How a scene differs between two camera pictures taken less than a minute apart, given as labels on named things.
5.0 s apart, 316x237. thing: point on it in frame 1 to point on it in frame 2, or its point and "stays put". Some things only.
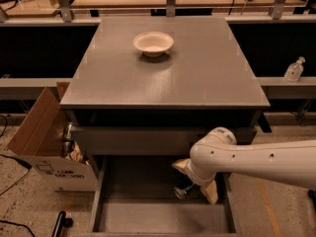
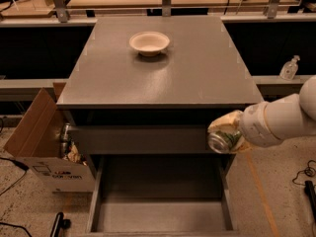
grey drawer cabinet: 127,104 stays put
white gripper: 197,178 to 253,124
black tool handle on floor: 61,222 stays put
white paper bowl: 153,43 stays put
